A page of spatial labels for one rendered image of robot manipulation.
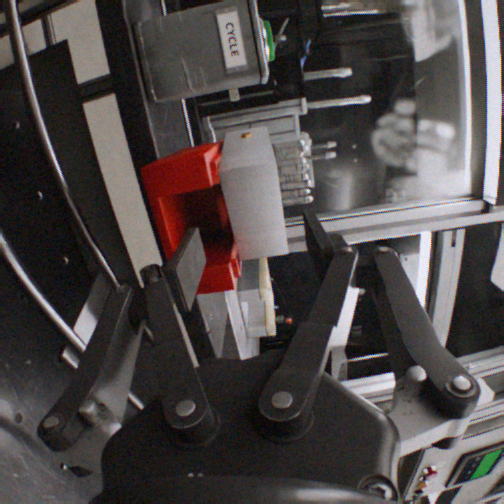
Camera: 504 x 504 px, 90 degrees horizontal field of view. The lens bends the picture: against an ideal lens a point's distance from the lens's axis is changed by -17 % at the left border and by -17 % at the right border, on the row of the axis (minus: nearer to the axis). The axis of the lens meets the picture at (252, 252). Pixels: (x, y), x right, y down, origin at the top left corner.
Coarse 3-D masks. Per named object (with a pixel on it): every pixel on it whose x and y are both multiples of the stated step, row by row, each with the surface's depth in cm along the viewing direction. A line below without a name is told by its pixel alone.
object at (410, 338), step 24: (384, 264) 14; (384, 288) 12; (408, 288) 12; (384, 312) 12; (408, 312) 10; (384, 336) 12; (408, 336) 9; (432, 336) 9; (408, 360) 9; (432, 360) 8; (456, 360) 8; (432, 384) 7; (456, 384) 7; (456, 408) 7
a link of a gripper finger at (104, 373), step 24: (120, 288) 16; (120, 312) 14; (96, 336) 12; (120, 336) 13; (96, 360) 11; (120, 360) 12; (72, 384) 10; (96, 384) 10; (120, 384) 11; (72, 408) 9; (120, 408) 11; (48, 432) 8; (72, 432) 8
